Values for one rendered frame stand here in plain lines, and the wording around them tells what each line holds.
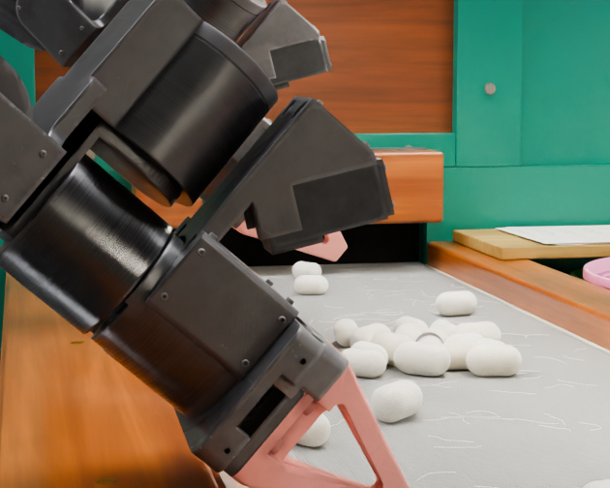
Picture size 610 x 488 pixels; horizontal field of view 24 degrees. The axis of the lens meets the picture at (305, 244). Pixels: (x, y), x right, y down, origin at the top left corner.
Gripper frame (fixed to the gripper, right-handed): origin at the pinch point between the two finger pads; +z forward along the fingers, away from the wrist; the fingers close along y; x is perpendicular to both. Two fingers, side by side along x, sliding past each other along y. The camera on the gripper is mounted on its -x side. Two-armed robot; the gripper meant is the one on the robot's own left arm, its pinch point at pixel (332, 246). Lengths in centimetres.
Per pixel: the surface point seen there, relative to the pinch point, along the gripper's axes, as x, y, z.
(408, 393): 4.5, -20.7, 3.6
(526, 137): -23, 43, 19
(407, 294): -2.0, 23.7, 14.0
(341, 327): 4.0, 0.9, 4.5
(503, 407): 1.5, -18.3, 9.7
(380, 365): 4.3, -9.9, 4.9
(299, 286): 3.5, 24.9, 6.2
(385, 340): 2.7, -5.9, 5.5
